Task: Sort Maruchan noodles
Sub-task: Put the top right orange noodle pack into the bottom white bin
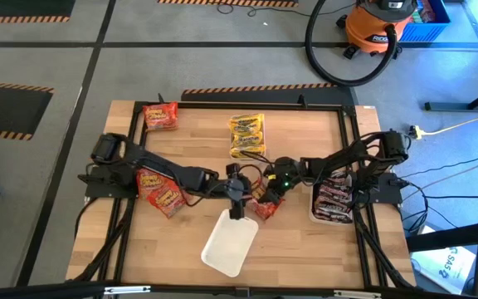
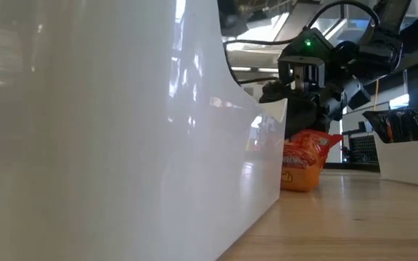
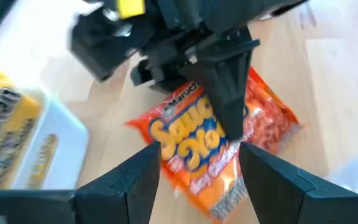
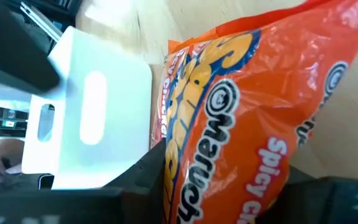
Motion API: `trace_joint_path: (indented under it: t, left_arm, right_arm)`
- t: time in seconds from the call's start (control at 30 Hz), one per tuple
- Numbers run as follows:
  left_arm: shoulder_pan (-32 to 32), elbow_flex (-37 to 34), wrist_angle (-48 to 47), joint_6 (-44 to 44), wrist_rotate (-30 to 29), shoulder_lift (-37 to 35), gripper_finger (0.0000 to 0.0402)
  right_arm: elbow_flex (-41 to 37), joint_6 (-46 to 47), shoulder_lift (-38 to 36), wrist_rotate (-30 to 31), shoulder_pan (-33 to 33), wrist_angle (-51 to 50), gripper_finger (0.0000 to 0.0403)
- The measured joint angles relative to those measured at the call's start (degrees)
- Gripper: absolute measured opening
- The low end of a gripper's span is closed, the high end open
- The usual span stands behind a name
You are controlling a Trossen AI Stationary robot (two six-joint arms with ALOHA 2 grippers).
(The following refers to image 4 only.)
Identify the dark smartphone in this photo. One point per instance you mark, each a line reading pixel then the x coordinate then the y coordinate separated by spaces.
pixel 46 182

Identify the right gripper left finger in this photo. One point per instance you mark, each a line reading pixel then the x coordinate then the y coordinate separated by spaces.
pixel 73 208

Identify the orange spicy chicken noodle pack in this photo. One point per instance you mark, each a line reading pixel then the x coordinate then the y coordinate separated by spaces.
pixel 244 93

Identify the white plastic bin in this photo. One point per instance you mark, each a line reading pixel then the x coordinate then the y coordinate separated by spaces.
pixel 120 109

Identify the background storage shelf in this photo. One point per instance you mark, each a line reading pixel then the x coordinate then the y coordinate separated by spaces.
pixel 5 121

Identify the black rig beam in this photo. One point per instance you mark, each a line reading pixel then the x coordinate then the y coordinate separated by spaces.
pixel 64 6

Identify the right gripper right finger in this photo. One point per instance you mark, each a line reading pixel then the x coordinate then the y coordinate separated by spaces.
pixel 328 202

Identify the silver beam bracket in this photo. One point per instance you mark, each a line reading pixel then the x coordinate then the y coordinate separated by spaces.
pixel 42 21

